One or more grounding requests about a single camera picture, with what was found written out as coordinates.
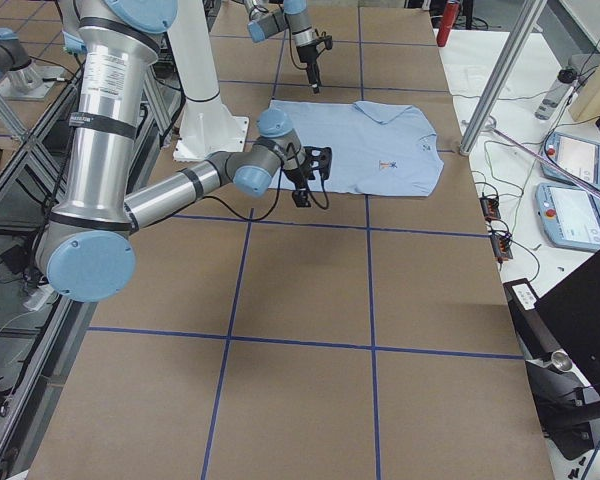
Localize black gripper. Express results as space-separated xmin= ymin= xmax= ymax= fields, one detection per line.
xmin=283 ymin=144 xmax=332 ymax=207
xmin=296 ymin=30 xmax=333 ymax=94

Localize light blue t-shirt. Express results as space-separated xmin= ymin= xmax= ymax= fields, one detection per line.
xmin=270 ymin=100 xmax=444 ymax=197

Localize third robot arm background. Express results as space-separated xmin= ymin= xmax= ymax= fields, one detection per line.
xmin=0 ymin=27 xmax=31 ymax=80

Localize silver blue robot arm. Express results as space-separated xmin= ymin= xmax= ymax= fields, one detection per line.
xmin=240 ymin=0 xmax=333 ymax=94
xmin=35 ymin=1 xmax=332 ymax=302

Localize red fire extinguisher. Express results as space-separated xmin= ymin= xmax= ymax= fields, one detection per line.
xmin=436 ymin=0 xmax=461 ymax=48

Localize brown paper table cover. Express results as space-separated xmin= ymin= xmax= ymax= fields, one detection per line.
xmin=29 ymin=6 xmax=553 ymax=479

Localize far black orange hub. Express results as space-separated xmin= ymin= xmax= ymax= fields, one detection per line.
xmin=479 ymin=195 xmax=501 ymax=221

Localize black orange hub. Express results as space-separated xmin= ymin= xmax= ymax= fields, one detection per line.
xmin=479 ymin=195 xmax=501 ymax=221
xmin=489 ymin=230 xmax=513 ymax=264

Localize near black orange hub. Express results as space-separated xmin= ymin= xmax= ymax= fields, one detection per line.
xmin=489 ymin=230 xmax=513 ymax=264

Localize clear water bottle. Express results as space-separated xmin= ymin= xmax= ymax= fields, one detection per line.
xmin=534 ymin=66 xmax=578 ymax=121

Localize near blue teach pendant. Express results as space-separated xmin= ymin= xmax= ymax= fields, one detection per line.
xmin=535 ymin=183 xmax=600 ymax=252

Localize blue teach pendant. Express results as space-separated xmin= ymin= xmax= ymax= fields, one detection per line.
xmin=535 ymin=183 xmax=600 ymax=252
xmin=542 ymin=132 xmax=600 ymax=189

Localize far blue teach pendant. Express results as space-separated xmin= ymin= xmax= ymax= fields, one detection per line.
xmin=542 ymin=132 xmax=600 ymax=189

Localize aluminium frame post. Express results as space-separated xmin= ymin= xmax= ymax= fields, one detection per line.
xmin=459 ymin=0 xmax=547 ymax=156

